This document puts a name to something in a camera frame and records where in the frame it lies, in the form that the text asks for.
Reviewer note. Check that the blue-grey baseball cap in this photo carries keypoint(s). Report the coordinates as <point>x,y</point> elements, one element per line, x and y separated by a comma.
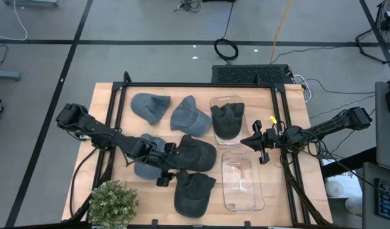
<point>188,119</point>
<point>147,171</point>
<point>148,106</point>

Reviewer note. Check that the grey desk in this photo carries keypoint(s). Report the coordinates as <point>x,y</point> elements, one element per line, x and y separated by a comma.
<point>385,127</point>
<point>368,197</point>

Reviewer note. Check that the black standing fan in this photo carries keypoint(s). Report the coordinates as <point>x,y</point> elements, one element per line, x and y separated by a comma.
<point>388,22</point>

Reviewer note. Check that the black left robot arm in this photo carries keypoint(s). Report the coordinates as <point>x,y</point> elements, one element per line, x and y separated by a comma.
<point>96,128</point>

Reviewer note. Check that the yellow tape tag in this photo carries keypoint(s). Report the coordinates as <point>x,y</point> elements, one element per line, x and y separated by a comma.
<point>273,119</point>

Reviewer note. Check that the dark grey baseball cap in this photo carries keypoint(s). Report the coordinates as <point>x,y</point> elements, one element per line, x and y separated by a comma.
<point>196,156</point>
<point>193,194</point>
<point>227,122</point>

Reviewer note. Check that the artificial plant in black pot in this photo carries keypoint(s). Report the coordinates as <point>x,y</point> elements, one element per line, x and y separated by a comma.
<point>112,203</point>

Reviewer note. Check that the black keyboard coloured keys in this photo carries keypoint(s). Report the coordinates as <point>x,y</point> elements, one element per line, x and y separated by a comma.
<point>387,200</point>

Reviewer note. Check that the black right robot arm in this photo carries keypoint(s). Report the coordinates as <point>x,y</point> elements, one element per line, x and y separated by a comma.
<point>328,125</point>

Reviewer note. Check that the clear plastic bin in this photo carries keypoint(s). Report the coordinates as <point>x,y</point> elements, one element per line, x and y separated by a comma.
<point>233,142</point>
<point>242,181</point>

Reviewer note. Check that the black aluminium rig frame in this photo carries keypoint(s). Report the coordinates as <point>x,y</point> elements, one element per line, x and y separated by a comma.
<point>198,84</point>

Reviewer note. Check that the black computer tower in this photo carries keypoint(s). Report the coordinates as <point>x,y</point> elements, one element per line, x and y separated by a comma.
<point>245,73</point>

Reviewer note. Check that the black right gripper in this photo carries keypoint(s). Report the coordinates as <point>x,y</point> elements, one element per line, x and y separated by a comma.
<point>271,140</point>

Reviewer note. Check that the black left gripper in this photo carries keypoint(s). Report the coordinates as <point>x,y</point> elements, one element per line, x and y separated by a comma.
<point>164,159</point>

